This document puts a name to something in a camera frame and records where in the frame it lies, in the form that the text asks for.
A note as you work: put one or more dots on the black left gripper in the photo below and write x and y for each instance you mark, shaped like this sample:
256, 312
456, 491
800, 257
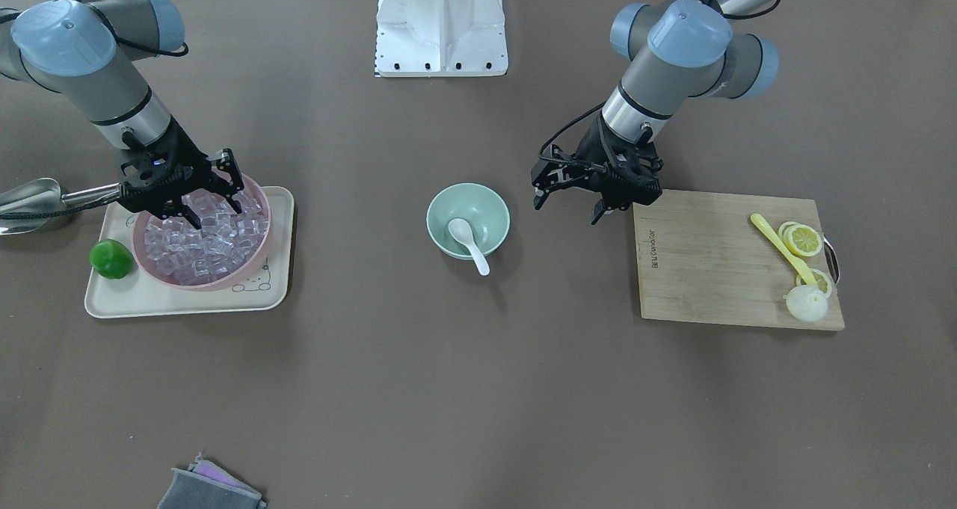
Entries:
596, 149

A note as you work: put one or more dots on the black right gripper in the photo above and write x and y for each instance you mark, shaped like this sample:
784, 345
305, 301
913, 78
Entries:
185, 152

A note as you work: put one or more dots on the white ceramic spoon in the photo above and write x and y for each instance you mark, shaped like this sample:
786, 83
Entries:
461, 230

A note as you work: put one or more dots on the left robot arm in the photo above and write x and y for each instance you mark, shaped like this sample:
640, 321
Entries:
677, 50

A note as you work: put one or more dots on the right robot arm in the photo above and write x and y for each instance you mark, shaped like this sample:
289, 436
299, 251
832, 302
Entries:
86, 51

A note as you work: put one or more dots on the pink bowl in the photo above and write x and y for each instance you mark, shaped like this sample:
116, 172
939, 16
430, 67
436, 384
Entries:
140, 225

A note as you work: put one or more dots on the pile of clear ice cubes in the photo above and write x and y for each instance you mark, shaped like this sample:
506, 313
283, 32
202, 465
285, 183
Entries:
184, 256

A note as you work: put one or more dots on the mint green bowl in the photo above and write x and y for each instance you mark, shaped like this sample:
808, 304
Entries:
485, 211

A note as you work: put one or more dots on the metal ice scoop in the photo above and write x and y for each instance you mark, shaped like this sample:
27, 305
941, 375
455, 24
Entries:
44, 205

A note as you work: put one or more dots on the green lime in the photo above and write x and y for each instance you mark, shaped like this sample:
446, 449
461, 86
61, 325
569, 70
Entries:
111, 259

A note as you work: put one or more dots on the cream rectangular tray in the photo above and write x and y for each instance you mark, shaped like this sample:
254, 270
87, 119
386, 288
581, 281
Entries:
261, 287

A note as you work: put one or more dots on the wooden cutting board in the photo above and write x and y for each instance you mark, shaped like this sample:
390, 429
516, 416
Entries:
701, 260

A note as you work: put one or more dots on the yellow plastic knife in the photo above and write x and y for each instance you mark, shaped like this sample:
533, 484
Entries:
800, 266

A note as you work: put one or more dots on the lemon slice stack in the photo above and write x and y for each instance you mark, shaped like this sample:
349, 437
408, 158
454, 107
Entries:
799, 239

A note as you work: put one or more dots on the lemon slice near bun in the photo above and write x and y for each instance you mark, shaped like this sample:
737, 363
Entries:
823, 281

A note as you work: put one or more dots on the grey folded cloth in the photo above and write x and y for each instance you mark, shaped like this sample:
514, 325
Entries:
204, 484

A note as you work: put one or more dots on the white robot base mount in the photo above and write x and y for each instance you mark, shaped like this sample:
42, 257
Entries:
440, 38

